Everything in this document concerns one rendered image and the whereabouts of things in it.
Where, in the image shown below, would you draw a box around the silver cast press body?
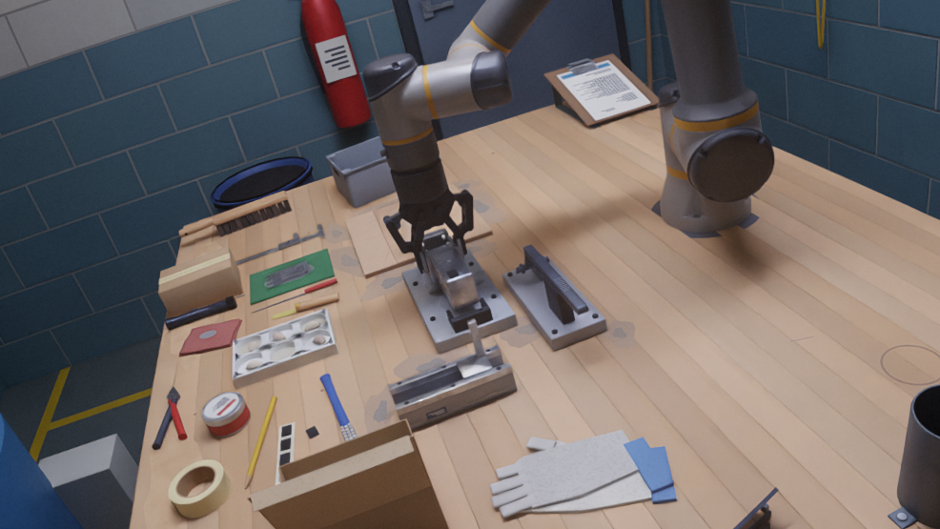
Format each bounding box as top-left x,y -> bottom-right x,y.
421,229 -> 483,311

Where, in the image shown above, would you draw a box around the white compartment tray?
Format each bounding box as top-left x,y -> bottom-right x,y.
231,308 -> 339,390

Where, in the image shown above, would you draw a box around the white work glove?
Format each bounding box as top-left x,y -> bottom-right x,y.
489,430 -> 641,520
525,436 -> 656,515

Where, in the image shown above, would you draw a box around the grey basket tray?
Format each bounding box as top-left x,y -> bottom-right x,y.
388,361 -> 519,432

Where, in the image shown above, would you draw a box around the pale wooden board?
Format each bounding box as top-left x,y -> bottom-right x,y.
344,210 -> 401,279
374,200 -> 494,266

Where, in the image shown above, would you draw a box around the dark grey cylinder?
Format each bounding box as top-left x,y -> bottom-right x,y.
887,383 -> 940,529

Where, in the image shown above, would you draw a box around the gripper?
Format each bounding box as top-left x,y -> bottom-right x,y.
382,161 -> 476,272

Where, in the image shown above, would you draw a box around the grey metal part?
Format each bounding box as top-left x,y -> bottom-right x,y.
263,261 -> 317,291

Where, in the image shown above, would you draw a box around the dark metal bracket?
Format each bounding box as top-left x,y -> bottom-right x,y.
732,487 -> 781,529

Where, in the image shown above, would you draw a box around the large cardboard box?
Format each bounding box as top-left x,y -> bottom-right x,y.
249,418 -> 450,529

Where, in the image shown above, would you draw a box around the small cardboard box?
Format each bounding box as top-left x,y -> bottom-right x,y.
156,245 -> 244,320

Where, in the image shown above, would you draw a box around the black marker pen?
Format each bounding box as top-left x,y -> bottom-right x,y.
163,295 -> 239,333

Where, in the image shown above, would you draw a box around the red square pad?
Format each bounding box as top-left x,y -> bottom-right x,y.
178,318 -> 244,358

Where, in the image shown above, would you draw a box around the grey metal caliper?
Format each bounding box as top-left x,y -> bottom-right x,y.
235,223 -> 327,267

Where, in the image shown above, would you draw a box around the wooden bristle brush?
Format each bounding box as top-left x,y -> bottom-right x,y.
177,191 -> 294,249

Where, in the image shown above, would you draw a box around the red fire extinguisher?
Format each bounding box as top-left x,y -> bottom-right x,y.
290,0 -> 373,131

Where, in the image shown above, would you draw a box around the red and white tin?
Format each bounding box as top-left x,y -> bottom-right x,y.
201,391 -> 253,440

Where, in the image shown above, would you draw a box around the green cutting mat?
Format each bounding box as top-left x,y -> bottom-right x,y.
248,248 -> 337,307

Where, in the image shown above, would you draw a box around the grey lever stand plate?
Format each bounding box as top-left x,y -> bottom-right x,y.
502,264 -> 608,352

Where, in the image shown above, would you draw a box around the brown clipboard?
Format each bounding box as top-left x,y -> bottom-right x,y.
542,53 -> 662,129

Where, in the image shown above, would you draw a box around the red and black pliers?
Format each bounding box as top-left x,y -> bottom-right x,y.
151,385 -> 190,452

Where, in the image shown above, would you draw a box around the yellow pencil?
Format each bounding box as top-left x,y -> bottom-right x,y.
243,394 -> 279,491

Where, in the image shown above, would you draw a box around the grey floor block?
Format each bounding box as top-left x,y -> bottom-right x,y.
37,433 -> 140,529

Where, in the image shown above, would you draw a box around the wooden handled tool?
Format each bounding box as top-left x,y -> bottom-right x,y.
271,292 -> 342,323

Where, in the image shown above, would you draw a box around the blue handled brush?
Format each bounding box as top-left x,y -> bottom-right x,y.
319,373 -> 359,444

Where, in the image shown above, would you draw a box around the grey plastic bin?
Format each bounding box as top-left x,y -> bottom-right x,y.
325,135 -> 398,209

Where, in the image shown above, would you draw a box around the blue rimmed black drum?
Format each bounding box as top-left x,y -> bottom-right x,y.
210,155 -> 316,212

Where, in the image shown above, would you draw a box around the black and white strip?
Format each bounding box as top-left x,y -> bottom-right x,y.
275,421 -> 297,487

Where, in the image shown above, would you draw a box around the cream tape roll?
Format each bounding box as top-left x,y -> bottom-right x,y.
167,458 -> 234,521

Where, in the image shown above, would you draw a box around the grey nest plate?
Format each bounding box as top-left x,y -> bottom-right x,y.
401,263 -> 519,355

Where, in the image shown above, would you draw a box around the red handled screwdriver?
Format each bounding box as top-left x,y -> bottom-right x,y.
252,276 -> 339,315

